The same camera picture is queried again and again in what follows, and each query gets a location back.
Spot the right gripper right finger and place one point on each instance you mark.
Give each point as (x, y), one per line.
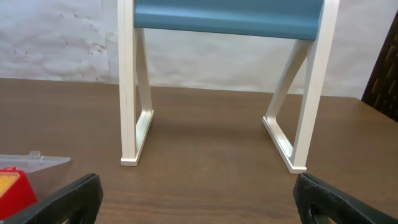
(323, 199)

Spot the red and yellow tip box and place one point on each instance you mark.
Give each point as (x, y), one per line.
(15, 193)

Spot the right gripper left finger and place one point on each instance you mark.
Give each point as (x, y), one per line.
(77, 196)

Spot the white and blue stand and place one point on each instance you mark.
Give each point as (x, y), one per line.
(230, 15)

